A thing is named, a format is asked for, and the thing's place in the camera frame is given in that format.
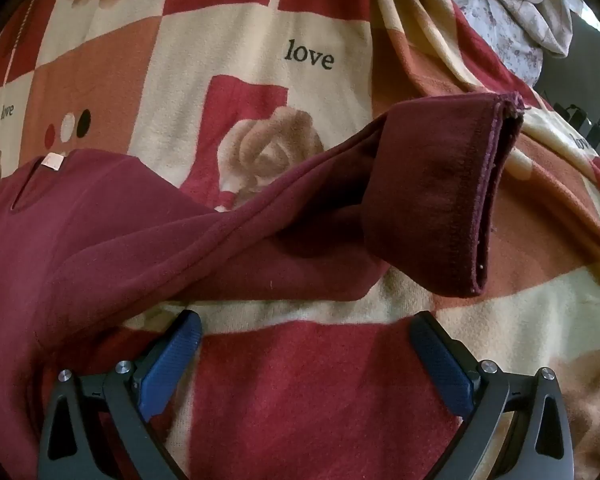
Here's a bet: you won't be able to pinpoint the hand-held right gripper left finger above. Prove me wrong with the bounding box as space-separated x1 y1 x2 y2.
36 309 203 480

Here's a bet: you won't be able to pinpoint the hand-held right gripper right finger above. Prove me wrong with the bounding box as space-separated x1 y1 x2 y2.
409 311 576 480

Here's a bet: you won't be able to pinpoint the maroon sweater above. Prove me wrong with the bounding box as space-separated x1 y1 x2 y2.
0 92 526 480

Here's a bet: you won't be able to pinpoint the red cream rose printed blanket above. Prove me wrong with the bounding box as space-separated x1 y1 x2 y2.
0 0 600 480

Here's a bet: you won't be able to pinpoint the white floral bed sheet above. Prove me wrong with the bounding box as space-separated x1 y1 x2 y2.
427 0 546 88

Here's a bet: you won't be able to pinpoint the beige crumpled cloth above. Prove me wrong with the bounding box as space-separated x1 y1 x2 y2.
481 0 577 59

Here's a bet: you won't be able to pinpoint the black cables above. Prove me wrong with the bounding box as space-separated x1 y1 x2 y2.
552 102 600 163

